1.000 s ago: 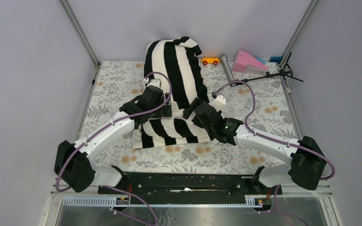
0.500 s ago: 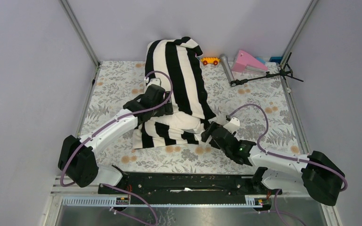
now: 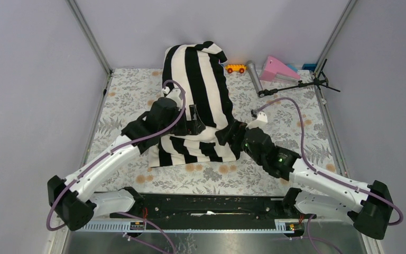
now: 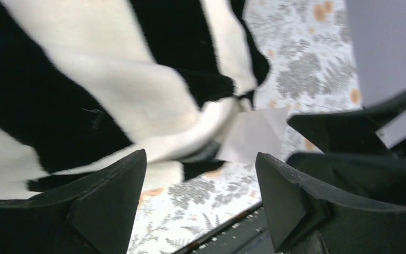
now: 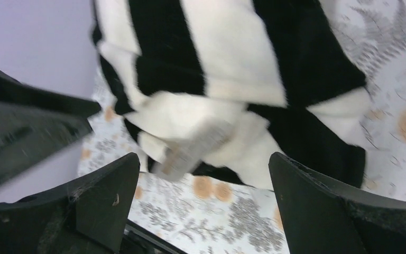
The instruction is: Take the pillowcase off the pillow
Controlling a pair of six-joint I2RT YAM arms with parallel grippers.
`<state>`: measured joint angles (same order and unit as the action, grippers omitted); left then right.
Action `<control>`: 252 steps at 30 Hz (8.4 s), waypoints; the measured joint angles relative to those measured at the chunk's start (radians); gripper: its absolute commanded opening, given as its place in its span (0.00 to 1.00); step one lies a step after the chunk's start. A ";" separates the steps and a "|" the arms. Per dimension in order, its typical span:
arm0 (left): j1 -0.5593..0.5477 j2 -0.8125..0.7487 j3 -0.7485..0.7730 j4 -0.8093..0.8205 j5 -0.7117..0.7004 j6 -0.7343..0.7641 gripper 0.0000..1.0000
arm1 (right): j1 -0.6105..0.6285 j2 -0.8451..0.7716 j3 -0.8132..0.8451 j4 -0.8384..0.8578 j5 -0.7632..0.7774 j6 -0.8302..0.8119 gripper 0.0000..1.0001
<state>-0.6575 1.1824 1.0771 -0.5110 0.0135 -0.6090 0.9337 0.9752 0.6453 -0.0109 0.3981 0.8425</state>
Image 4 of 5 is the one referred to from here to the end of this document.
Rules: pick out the white care label tag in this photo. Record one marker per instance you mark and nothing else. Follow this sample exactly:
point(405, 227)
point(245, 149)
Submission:
point(253, 132)

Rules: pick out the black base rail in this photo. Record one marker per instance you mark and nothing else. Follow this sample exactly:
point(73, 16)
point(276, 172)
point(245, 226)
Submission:
point(246, 233)

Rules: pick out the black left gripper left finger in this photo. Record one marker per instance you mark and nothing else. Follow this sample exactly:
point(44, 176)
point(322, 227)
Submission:
point(94, 214)

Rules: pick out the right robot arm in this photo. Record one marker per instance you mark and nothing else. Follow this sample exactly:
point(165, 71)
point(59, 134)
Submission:
point(367, 129)

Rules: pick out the black white striped pillowcase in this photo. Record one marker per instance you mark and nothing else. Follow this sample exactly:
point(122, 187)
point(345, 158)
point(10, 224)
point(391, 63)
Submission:
point(85, 83)

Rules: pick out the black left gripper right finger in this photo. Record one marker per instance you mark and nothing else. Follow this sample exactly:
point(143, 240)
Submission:
point(334, 203)

